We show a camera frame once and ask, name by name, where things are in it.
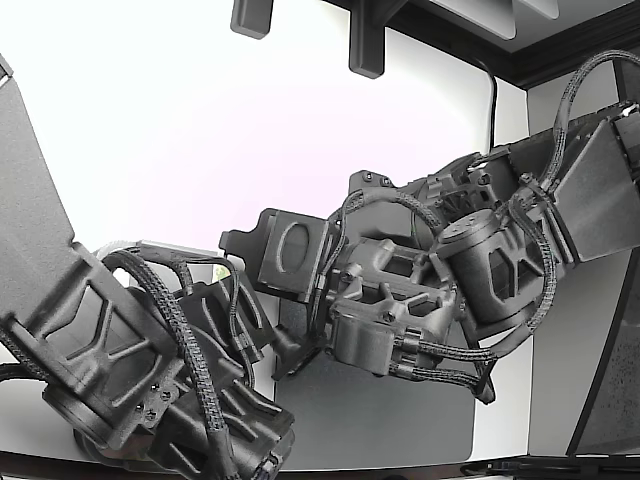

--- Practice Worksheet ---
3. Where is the black border frame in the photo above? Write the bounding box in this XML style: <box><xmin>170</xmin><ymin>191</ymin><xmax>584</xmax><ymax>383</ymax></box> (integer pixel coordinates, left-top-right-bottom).
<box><xmin>319</xmin><ymin>0</ymin><xmax>640</xmax><ymax>91</ymax></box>

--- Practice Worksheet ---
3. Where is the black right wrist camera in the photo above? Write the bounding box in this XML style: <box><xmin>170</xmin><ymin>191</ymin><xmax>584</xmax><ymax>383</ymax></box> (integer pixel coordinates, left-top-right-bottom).
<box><xmin>269</xmin><ymin>324</ymin><xmax>326</xmax><ymax>381</ymax></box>

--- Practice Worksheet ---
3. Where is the black rubber cable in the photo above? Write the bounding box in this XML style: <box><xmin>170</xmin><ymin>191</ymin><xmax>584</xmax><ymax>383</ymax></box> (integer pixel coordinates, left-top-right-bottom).
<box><xmin>467</xmin><ymin>349</ymin><xmax>498</xmax><ymax>405</ymax></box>
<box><xmin>472</xmin><ymin>53</ymin><xmax>500</xmax><ymax>151</ymax></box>

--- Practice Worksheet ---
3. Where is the black diagonal frame bar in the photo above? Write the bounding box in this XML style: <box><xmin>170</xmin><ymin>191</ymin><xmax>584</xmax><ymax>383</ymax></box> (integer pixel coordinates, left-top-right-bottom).
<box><xmin>566</xmin><ymin>249</ymin><xmax>639</xmax><ymax>457</ymax></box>

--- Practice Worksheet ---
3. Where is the light grey panel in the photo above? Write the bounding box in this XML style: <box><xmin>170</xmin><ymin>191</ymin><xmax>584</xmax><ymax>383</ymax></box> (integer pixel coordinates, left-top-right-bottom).
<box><xmin>517</xmin><ymin>0</ymin><xmax>561</xmax><ymax>21</ymax></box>
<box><xmin>428</xmin><ymin>0</ymin><xmax>517</xmax><ymax>41</ymax></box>

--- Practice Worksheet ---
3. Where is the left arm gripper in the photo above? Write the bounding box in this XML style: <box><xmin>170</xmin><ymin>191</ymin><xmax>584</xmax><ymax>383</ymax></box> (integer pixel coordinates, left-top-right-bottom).
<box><xmin>178</xmin><ymin>271</ymin><xmax>277</xmax><ymax>364</ymax></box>

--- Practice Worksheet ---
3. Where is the dark grey rectangular mat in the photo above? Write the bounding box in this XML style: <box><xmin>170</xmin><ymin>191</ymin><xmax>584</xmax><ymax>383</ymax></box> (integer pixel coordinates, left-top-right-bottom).
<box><xmin>273</xmin><ymin>297</ymin><xmax>480</xmax><ymax>462</ymax></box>

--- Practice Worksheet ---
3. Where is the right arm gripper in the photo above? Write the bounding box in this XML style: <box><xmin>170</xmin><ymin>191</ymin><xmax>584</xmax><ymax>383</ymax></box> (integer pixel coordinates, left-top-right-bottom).
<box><xmin>219</xmin><ymin>207</ymin><xmax>344</xmax><ymax>305</ymax></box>

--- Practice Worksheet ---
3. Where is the black cable with connector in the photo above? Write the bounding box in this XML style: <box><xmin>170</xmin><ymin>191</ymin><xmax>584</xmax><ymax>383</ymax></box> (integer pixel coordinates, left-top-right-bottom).
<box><xmin>458</xmin><ymin>455</ymin><xmax>640</xmax><ymax>479</ymax></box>

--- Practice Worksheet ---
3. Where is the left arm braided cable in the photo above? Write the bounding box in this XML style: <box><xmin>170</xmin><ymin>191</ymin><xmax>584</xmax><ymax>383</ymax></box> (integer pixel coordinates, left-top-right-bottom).
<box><xmin>97</xmin><ymin>247</ymin><xmax>241</xmax><ymax>480</ymax></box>

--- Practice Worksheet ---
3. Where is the long black post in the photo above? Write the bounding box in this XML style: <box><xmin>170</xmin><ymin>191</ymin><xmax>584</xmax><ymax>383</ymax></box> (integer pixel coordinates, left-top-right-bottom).
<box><xmin>348</xmin><ymin>0</ymin><xmax>387</xmax><ymax>80</ymax></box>

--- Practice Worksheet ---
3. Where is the short black post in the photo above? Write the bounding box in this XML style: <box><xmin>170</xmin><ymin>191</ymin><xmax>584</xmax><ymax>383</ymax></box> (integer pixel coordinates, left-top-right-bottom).
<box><xmin>229</xmin><ymin>0</ymin><xmax>275</xmax><ymax>40</ymax></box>

